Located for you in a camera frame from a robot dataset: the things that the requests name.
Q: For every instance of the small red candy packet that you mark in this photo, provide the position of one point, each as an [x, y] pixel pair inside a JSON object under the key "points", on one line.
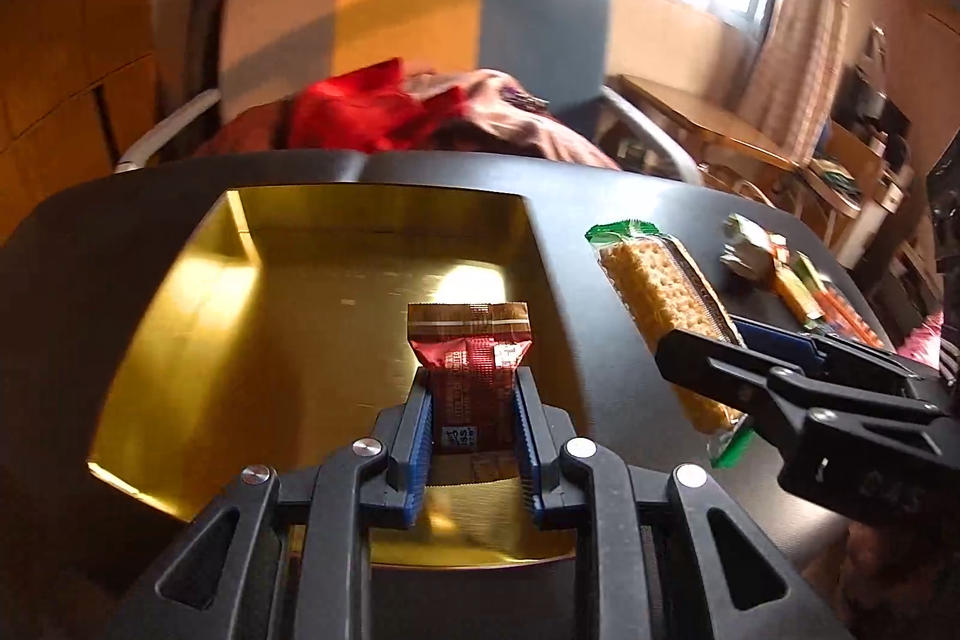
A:
{"points": [[470, 354]]}

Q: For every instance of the wooden cabinet with items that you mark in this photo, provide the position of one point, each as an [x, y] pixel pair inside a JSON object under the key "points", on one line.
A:
{"points": [[861, 164]]}

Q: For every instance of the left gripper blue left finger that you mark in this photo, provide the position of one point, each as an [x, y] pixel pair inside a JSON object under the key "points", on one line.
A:
{"points": [[408, 439]]}

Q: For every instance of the pink cloth on chair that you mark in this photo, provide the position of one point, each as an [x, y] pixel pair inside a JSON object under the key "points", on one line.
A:
{"points": [[499, 115]]}

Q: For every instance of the orange white snack bag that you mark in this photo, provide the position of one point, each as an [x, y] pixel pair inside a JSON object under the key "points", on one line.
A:
{"points": [[751, 252]]}

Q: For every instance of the green white small box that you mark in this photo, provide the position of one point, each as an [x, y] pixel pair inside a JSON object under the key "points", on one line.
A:
{"points": [[797, 285]]}

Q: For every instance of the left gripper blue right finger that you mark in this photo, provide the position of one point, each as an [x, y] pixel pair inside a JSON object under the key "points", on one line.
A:
{"points": [[540, 431]]}

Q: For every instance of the blue and yellow armchair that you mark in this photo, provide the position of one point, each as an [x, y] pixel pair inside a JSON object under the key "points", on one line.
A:
{"points": [[241, 53]]}

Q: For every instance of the pink patterned curtain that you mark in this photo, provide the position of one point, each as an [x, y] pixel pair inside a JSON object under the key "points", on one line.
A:
{"points": [[791, 88]]}

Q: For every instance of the red cloth on chair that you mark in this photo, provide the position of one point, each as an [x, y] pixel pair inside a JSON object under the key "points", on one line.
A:
{"points": [[368, 110]]}

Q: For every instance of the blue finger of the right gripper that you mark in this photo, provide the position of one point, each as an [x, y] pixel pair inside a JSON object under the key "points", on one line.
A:
{"points": [[822, 356], [777, 402]]}

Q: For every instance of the cracker pack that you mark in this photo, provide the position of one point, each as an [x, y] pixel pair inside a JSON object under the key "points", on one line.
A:
{"points": [[663, 289], [844, 317]]}

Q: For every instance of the wooden side table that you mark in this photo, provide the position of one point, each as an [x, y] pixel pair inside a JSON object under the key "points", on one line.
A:
{"points": [[708, 124]]}

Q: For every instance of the red and gold gift box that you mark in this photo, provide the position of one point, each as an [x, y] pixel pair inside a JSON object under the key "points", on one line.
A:
{"points": [[279, 332]]}

